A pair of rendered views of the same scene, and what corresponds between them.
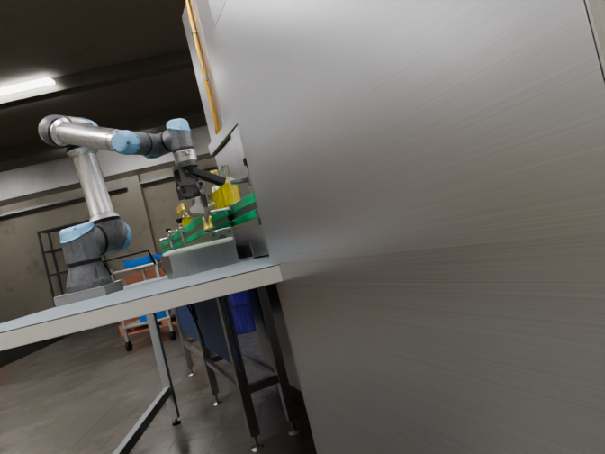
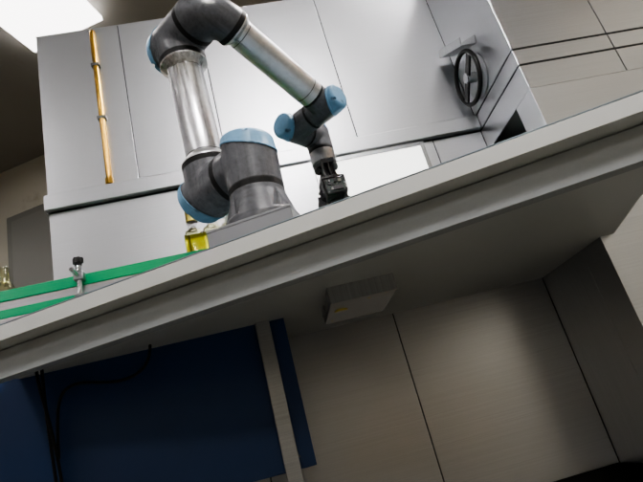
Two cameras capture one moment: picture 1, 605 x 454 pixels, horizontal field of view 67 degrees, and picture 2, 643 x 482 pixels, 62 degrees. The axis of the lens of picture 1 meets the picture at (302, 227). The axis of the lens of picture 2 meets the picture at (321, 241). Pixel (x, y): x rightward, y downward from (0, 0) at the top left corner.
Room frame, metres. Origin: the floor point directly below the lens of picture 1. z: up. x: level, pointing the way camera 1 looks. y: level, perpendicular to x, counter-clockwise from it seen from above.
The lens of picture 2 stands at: (1.28, 1.72, 0.36)
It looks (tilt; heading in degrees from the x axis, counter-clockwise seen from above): 21 degrees up; 285
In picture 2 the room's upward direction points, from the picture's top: 15 degrees counter-clockwise
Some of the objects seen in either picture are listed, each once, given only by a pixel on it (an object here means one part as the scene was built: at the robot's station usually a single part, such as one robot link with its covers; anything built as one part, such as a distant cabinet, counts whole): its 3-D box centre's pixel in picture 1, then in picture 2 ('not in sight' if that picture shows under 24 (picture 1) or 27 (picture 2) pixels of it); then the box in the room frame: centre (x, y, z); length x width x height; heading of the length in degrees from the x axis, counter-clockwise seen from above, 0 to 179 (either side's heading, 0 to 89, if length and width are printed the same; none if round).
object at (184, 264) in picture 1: (208, 258); not in sight; (1.60, 0.34, 0.79); 0.27 x 0.17 x 0.08; 114
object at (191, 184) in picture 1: (189, 181); (330, 182); (1.57, 0.34, 1.06); 0.09 x 0.08 x 0.12; 113
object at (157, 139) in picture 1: (154, 145); (298, 126); (1.60, 0.43, 1.22); 0.11 x 0.11 x 0.08; 67
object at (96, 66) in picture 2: (202, 65); (99, 101); (2.35, 0.31, 1.76); 0.03 x 0.03 x 0.72; 24
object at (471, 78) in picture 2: not in sight; (471, 77); (1.04, -0.14, 1.49); 0.21 x 0.05 x 0.21; 114
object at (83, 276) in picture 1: (86, 274); (260, 210); (1.64, 0.78, 0.83); 0.15 x 0.15 x 0.10
